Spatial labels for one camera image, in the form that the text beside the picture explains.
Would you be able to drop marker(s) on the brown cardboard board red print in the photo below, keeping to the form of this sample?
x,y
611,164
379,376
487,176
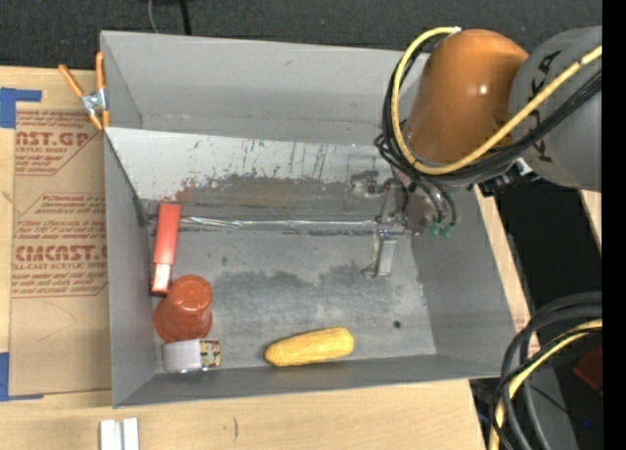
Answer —
x,y
58,321

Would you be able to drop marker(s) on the white cylinder with printed label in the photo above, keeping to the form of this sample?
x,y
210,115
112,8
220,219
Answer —
x,y
183,355

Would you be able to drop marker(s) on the orange-brown plastic cup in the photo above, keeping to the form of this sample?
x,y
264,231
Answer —
x,y
186,308

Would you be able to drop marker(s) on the yellow toy corn cob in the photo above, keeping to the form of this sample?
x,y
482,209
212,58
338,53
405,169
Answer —
x,y
310,346

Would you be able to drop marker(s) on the black cylinder on white bracket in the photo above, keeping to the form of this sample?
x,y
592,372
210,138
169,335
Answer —
x,y
496,184

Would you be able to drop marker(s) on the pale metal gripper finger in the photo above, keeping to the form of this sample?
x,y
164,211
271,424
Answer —
x,y
385,255
368,185

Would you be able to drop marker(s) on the grey metal bin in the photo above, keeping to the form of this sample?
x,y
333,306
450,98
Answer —
x,y
303,291

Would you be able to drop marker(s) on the red-brown flat block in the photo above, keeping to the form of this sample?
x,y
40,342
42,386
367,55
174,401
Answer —
x,y
166,238

